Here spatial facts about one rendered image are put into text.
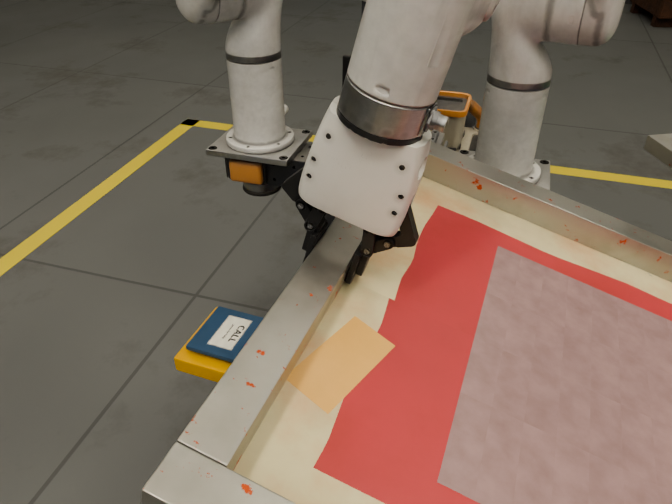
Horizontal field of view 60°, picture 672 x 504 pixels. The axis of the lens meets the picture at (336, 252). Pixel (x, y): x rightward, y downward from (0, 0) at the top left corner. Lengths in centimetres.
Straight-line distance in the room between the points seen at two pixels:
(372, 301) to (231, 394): 20
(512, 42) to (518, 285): 37
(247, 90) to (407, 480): 73
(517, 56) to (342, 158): 47
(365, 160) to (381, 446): 23
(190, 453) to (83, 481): 165
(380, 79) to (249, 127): 63
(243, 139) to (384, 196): 60
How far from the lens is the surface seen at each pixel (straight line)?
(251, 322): 93
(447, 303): 61
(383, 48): 44
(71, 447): 214
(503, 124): 94
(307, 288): 52
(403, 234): 53
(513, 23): 90
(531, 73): 92
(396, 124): 46
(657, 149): 165
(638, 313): 76
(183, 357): 92
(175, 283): 266
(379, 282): 60
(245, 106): 104
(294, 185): 55
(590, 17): 88
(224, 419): 42
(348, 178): 50
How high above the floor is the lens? 159
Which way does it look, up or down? 35 degrees down
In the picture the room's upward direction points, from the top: straight up
